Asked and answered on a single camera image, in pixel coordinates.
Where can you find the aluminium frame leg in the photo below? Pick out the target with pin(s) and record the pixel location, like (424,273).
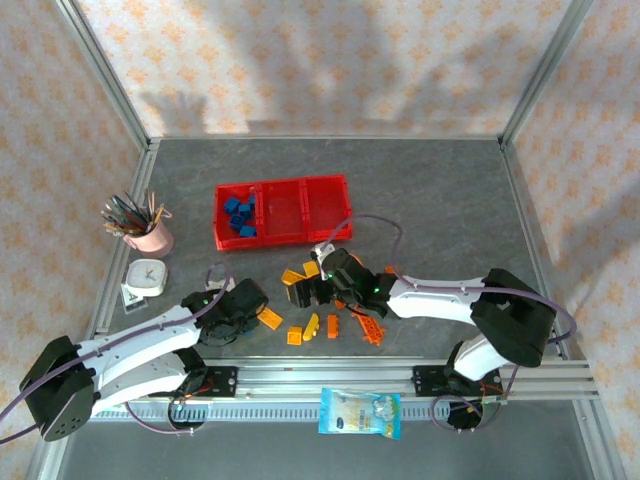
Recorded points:
(45,462)
(600,440)

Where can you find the aluminium side rail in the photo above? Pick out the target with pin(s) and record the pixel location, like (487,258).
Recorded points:
(143,170)
(521,200)

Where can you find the wide aluminium rail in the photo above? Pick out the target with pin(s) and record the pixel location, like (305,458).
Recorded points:
(325,380)

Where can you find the teal pen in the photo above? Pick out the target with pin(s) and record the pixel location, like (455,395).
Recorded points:
(122,200)

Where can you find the pink clip pen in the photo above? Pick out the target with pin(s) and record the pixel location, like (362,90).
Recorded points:
(165,214)

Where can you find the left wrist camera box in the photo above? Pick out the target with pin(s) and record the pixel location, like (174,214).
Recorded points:
(220,285)

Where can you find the curved yellow lego piece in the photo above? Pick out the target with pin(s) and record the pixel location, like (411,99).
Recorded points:
(311,327)

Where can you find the aluminium frame post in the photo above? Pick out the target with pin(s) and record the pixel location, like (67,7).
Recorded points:
(107,75)
(543,75)

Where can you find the pink cup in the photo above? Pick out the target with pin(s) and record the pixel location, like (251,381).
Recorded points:
(152,242)

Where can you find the card with letter A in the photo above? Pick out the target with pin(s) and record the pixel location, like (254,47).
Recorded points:
(134,299)

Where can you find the yellow pencil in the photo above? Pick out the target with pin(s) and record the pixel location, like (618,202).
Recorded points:
(159,212)

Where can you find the large yellow lego brick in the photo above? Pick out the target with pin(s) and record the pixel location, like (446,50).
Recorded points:
(293,276)

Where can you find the narrow orange lego brick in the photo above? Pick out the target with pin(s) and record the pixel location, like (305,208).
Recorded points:
(333,326)

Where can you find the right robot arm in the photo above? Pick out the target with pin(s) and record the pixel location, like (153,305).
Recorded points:
(435,300)

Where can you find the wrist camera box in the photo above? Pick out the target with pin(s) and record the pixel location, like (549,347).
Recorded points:
(320,250)
(220,285)

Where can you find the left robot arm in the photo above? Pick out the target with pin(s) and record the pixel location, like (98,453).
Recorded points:
(135,350)

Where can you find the beige pen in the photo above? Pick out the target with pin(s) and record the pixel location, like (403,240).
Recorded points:
(151,200)

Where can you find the blue snack packet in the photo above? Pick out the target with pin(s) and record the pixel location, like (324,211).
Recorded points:
(360,412)

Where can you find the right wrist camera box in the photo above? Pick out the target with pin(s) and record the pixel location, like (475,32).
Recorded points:
(320,250)

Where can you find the white square clock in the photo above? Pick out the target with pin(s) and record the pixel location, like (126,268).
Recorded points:
(146,277)

